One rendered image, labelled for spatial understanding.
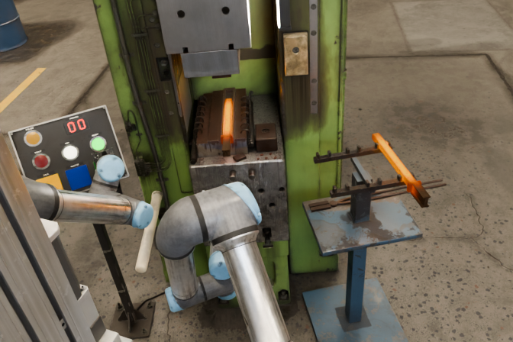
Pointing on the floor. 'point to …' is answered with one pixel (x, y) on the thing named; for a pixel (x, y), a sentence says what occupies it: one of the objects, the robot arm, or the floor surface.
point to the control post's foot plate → (145, 313)
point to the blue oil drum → (9, 20)
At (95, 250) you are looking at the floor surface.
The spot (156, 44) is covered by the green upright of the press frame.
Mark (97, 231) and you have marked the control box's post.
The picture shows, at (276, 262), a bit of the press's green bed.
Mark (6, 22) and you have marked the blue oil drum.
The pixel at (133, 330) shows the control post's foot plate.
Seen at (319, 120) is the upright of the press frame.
